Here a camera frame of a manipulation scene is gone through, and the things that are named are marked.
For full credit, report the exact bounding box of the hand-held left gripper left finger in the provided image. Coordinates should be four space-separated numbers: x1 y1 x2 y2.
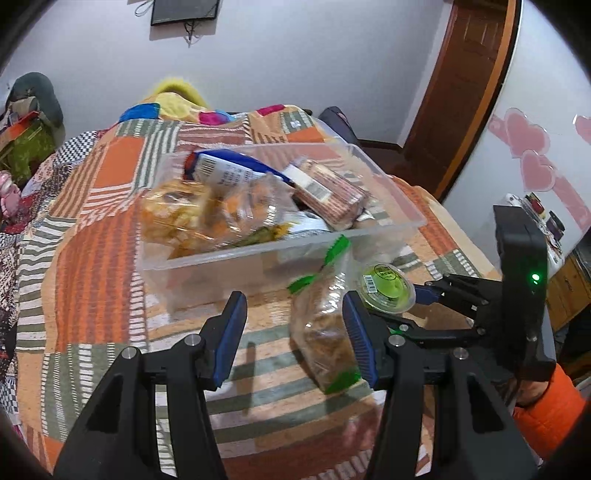
53 292 248 480

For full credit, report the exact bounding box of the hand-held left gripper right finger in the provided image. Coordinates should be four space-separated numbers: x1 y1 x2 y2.
342 291 539 480

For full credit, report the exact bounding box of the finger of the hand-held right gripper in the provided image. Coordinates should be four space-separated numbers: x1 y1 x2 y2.
376 311 504 352
413 273 504 324

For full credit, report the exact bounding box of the green-edged clear snack bag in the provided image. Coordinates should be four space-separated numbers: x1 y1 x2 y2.
287 234 363 395

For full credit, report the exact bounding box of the green jelly cup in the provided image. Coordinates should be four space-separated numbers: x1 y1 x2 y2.
359 263 416 315

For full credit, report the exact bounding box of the clear plastic storage container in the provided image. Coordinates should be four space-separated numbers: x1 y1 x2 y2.
139 143 428 319

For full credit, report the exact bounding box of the grey and yellow snack packet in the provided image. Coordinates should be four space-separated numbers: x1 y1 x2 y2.
245 210 334 245

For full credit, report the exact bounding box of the clear bag of cookies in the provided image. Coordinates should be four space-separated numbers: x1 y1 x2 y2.
141 179 241 259

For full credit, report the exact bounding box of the yellow cake packet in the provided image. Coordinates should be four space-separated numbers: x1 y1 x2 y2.
222 178 288 241

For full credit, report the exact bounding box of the pink striped biscuit packet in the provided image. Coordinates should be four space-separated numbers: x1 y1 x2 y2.
291 159 370 232

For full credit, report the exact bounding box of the blue snack packet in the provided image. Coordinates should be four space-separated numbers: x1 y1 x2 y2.
184 150 301 188

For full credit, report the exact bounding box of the wooden low cabinet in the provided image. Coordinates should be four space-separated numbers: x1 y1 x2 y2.
547 256 591 333

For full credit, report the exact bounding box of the white appliance with stickers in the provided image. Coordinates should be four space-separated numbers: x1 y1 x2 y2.
505 193 567 268

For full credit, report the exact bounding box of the large pink hearts sticker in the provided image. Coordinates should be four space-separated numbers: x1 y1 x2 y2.
488 107 583 232

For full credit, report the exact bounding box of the orange patchwork blanket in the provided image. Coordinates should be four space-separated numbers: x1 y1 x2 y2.
14 104 504 480

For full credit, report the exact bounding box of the brown wooden door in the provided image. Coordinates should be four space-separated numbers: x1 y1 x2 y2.
402 0 519 204

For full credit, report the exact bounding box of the grey backpack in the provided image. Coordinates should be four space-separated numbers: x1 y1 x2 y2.
318 106 359 145

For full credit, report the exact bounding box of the white wardrobe door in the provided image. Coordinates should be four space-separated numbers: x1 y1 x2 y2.
438 0 591 278

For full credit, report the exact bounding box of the yellow multicoloured blanket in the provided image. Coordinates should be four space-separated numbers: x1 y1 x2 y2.
117 92 246 128

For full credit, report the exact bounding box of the checkered patterned quilt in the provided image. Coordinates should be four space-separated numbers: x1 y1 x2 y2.
0 129 112 416

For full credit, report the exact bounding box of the yellow curved cushion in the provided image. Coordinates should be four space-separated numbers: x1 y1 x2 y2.
141 76 209 109

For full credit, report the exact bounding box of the pink plush toy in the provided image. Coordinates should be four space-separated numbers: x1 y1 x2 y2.
0 170 22 219

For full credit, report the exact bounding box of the small black wall monitor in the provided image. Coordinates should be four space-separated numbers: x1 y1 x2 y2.
150 0 220 26

